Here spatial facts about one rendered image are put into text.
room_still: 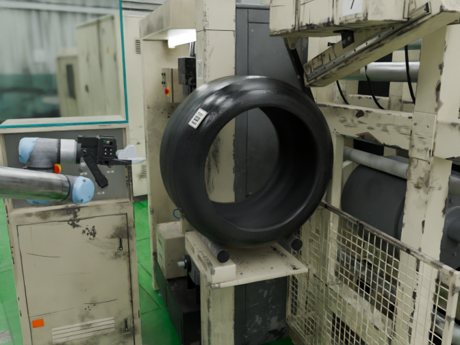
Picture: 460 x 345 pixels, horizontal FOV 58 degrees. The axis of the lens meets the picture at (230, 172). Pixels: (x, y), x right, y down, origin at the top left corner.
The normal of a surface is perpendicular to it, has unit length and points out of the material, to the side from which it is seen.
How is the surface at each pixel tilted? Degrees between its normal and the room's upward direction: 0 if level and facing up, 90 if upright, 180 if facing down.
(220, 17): 90
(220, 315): 90
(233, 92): 47
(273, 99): 79
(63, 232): 90
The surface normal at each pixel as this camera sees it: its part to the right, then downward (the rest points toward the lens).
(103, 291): 0.32, 0.22
